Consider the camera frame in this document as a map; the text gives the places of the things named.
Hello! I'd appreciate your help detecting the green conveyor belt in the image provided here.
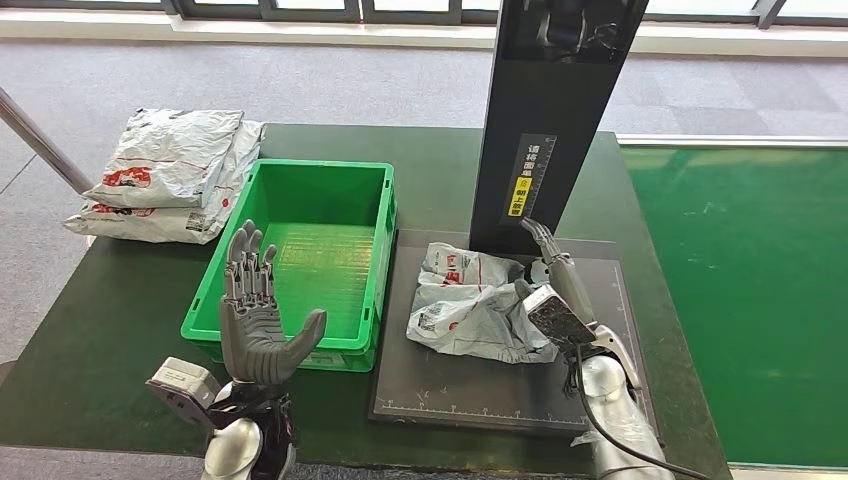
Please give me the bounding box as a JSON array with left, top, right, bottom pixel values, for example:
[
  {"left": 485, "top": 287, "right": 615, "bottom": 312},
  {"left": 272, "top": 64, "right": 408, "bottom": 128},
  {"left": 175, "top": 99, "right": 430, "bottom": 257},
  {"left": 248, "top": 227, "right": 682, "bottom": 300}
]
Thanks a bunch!
[{"left": 616, "top": 134, "right": 848, "bottom": 473}]

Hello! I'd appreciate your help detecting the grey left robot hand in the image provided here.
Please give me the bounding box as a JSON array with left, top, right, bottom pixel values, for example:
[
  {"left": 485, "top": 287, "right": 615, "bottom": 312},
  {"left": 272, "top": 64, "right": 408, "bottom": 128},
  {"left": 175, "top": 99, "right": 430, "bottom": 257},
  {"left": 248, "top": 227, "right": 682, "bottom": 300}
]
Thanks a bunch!
[{"left": 218, "top": 219, "right": 329, "bottom": 387}]

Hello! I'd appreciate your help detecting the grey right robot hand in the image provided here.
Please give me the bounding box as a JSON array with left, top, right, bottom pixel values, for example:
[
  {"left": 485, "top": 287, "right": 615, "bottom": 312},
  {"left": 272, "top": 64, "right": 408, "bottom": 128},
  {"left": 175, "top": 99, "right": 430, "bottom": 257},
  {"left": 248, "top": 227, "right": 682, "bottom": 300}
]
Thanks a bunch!
[{"left": 513, "top": 217, "right": 600, "bottom": 329}]

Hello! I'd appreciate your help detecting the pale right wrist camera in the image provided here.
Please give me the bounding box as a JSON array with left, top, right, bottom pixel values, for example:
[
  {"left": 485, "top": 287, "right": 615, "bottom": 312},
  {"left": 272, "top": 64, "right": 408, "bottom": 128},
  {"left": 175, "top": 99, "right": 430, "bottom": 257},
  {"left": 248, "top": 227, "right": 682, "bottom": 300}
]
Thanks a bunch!
[{"left": 522, "top": 284, "right": 598, "bottom": 354}]

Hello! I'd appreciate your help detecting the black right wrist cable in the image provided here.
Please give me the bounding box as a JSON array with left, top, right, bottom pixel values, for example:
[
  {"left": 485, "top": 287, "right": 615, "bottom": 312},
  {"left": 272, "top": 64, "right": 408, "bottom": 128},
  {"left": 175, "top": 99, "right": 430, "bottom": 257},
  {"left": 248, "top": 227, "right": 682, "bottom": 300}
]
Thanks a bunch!
[{"left": 563, "top": 344, "right": 713, "bottom": 480}]

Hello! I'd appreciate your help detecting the black scanner platform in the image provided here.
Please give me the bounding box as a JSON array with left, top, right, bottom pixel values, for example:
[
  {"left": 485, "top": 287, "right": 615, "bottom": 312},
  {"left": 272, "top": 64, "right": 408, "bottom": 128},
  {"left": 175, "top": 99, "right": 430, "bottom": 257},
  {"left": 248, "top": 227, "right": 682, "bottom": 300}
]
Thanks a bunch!
[{"left": 368, "top": 228, "right": 660, "bottom": 439}]

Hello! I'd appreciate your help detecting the white window sill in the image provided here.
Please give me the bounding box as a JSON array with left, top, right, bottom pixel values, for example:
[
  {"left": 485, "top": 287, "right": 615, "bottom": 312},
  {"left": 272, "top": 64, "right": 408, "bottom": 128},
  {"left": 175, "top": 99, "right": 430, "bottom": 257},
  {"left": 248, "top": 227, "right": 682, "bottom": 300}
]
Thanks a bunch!
[{"left": 0, "top": 7, "right": 848, "bottom": 60}]

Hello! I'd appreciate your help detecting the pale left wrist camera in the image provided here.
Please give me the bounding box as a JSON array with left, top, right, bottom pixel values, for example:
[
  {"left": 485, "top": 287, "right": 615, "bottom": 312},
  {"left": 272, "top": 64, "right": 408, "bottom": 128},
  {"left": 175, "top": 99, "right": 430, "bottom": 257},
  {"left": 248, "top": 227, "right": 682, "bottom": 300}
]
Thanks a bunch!
[{"left": 145, "top": 357, "right": 222, "bottom": 429}]

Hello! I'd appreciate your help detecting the white parcel bag barcode label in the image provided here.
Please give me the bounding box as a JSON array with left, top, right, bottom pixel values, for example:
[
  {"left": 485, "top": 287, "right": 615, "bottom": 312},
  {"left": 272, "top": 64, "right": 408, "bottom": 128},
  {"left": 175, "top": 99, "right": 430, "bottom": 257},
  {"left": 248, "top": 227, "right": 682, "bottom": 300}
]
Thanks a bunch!
[{"left": 63, "top": 119, "right": 266, "bottom": 246}]

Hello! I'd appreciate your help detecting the yellow and black column label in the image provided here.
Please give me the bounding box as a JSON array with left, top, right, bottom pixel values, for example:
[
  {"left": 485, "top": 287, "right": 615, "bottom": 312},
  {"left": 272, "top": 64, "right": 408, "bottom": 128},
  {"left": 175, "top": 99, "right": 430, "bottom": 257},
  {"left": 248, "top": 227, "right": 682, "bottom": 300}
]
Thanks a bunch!
[{"left": 498, "top": 133, "right": 558, "bottom": 227}]

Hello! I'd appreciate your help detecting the green plastic crate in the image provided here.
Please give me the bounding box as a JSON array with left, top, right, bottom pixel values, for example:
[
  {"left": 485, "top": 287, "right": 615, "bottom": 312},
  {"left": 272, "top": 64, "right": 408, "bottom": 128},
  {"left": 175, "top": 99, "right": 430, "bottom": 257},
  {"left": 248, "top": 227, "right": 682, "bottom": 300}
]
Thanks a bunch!
[{"left": 180, "top": 158, "right": 399, "bottom": 374}]

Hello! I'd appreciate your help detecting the white parcel bag red print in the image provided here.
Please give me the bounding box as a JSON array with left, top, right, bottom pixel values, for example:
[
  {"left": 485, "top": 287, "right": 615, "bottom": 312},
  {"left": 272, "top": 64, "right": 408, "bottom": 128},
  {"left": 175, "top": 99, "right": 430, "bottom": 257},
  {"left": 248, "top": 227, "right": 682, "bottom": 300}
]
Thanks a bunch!
[{"left": 82, "top": 107, "right": 245, "bottom": 211}]

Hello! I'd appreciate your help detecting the grey metal pole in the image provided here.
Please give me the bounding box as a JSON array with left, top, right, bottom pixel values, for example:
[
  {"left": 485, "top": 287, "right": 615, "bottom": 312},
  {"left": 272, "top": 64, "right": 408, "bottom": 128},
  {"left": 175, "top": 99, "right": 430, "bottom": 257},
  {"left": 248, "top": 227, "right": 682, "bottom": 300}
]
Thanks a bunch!
[{"left": 0, "top": 86, "right": 94, "bottom": 195}]

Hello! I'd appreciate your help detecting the black scanner column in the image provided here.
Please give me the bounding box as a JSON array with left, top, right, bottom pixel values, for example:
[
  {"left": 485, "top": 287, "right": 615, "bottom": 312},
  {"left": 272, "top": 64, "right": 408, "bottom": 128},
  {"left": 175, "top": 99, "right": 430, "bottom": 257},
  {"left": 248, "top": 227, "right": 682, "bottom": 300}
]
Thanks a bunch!
[{"left": 467, "top": 0, "right": 651, "bottom": 256}]

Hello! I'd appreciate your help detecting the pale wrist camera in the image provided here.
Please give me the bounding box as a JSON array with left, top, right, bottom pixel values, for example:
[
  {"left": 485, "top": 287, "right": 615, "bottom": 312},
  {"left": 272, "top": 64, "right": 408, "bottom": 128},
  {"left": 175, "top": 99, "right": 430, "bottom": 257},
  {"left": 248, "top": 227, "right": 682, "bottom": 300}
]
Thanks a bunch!
[
  {"left": 145, "top": 357, "right": 222, "bottom": 429},
  {"left": 522, "top": 284, "right": 598, "bottom": 354}
]

